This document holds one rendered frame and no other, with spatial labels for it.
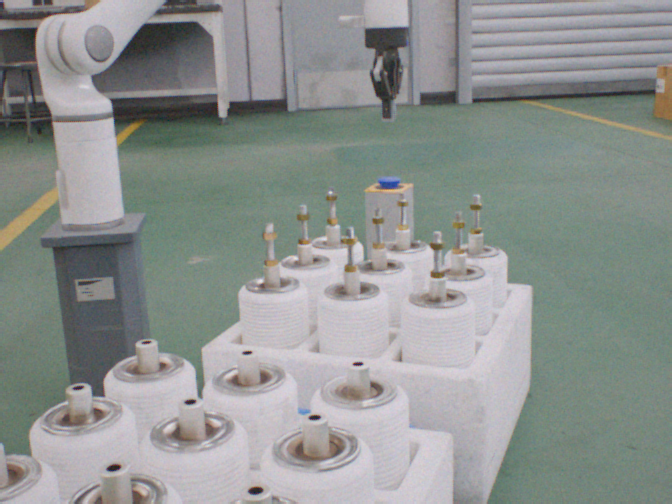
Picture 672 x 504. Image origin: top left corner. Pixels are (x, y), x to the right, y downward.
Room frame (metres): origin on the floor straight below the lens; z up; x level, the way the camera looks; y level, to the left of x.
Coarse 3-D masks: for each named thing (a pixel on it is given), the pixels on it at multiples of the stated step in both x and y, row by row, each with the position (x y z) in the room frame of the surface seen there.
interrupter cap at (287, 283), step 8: (256, 280) 1.13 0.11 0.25; (280, 280) 1.13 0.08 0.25; (288, 280) 1.12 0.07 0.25; (296, 280) 1.12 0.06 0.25; (248, 288) 1.09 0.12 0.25; (256, 288) 1.09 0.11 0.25; (264, 288) 1.10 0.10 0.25; (272, 288) 1.10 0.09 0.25; (280, 288) 1.09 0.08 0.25; (288, 288) 1.08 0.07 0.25; (296, 288) 1.09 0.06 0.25
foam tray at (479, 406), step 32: (512, 288) 1.27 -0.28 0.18; (512, 320) 1.12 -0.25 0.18; (224, 352) 1.05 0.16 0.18; (288, 352) 1.04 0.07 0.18; (384, 352) 1.02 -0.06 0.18; (480, 352) 1.01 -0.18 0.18; (512, 352) 1.11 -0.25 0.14; (320, 384) 1.00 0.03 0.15; (416, 384) 0.95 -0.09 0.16; (448, 384) 0.94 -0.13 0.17; (480, 384) 0.92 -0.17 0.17; (512, 384) 1.11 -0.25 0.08; (416, 416) 0.95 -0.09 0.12; (448, 416) 0.94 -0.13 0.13; (480, 416) 0.92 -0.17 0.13; (512, 416) 1.12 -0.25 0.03; (480, 448) 0.92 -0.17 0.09; (480, 480) 0.92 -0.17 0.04
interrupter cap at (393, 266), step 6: (360, 264) 1.19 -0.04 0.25; (366, 264) 1.19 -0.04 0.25; (390, 264) 1.19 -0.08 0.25; (396, 264) 1.18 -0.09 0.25; (402, 264) 1.18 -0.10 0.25; (360, 270) 1.15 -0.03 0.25; (366, 270) 1.16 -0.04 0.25; (372, 270) 1.15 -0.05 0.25; (378, 270) 1.16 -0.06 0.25; (384, 270) 1.15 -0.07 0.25; (390, 270) 1.15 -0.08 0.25; (396, 270) 1.15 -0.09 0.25; (402, 270) 1.16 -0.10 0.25
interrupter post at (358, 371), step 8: (360, 360) 0.76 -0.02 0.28; (352, 368) 0.74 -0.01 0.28; (360, 368) 0.74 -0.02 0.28; (368, 368) 0.74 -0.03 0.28; (352, 376) 0.74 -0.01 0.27; (360, 376) 0.74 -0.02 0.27; (368, 376) 0.74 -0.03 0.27; (352, 384) 0.74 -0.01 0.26; (360, 384) 0.74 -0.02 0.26; (368, 384) 0.74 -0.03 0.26; (352, 392) 0.74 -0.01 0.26; (360, 392) 0.74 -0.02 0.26; (368, 392) 0.74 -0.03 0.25
